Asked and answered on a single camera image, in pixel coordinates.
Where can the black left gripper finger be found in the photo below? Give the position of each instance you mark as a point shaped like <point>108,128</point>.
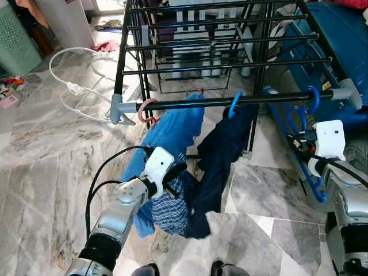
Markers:
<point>177,172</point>

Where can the blue plaid garment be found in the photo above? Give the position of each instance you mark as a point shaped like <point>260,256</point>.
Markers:
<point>172,210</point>

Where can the blue plastic hanger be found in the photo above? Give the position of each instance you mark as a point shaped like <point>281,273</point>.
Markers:
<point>313,95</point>
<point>233,106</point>

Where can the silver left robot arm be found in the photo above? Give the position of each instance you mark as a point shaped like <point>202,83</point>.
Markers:
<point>115,218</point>

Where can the pink plastic hanger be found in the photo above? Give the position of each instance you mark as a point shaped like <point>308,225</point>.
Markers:
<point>144,112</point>

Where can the red hanger hook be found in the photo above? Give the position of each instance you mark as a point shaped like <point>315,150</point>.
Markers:
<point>201,92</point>

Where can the bright blue t-shirt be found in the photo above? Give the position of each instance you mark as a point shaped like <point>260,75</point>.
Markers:
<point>172,132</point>

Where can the navy blue garment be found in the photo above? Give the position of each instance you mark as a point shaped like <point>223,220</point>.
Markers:
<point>224,149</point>

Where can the black metal drying rack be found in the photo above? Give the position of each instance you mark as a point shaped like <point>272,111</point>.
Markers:
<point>270,99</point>

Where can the grey sofa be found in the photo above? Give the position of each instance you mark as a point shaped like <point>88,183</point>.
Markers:
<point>357,149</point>

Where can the grey left robot foot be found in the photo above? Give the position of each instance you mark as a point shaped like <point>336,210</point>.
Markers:
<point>145,270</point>

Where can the grey robot foot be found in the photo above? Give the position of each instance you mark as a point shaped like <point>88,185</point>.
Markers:
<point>230,269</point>
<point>145,270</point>

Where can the blue hard suitcase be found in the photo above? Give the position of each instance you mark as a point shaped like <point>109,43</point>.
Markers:
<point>339,40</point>

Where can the grey right robot foot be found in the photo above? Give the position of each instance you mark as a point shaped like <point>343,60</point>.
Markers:
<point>230,269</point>

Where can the white slatted plastic fence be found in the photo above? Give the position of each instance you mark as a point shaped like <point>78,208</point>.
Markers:
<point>213,40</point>

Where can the small red floor cloth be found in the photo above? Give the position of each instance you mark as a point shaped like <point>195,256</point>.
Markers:
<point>104,45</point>

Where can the red crumpled cloth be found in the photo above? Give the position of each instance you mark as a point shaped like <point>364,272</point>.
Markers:
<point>351,3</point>

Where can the small pink card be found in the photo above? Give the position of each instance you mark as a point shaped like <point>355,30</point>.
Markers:
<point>8,102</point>

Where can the grey plastic bin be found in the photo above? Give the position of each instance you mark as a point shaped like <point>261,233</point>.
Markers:
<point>66,23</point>

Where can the small red toy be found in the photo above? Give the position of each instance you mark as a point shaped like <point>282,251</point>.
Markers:
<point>14,81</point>

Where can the green laundry hamper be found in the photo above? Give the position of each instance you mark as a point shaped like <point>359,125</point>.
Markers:
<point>17,43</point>

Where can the orange cloth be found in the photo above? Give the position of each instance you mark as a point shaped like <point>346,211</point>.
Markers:
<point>31,10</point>

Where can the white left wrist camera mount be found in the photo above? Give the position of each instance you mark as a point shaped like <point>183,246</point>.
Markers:
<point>156,164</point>

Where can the white tube frame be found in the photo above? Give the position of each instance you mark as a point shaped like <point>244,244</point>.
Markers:
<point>53,63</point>

